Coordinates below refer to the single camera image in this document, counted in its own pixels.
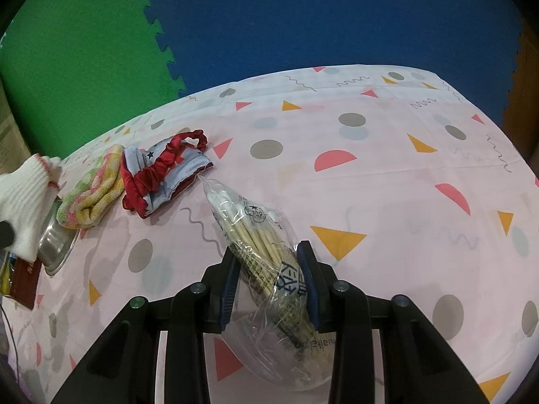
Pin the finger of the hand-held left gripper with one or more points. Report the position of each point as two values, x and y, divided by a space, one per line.
5 233

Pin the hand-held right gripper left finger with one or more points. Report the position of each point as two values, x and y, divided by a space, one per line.
227 298

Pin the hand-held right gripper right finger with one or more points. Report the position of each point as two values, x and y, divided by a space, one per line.
309 290

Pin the white sock with pink trim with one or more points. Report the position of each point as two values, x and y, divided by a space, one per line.
25 202

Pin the gold tin box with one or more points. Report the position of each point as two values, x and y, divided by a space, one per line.
27 282

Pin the bag of chopsticks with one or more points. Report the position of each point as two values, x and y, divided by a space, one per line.
261 244

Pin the stainless steel bowl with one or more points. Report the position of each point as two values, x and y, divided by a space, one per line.
54 252

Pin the green pink striped towel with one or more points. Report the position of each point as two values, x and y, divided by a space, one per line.
92 193

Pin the star print face mask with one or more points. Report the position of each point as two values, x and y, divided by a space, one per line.
193 168

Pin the red frilled grey cloth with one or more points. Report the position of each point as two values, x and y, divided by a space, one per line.
145 176

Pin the green foam mat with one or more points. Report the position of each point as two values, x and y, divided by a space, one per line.
84 50

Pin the blue foam mat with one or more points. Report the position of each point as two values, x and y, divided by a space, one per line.
337 17

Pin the brown foam mat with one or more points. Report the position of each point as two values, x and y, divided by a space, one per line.
526 92

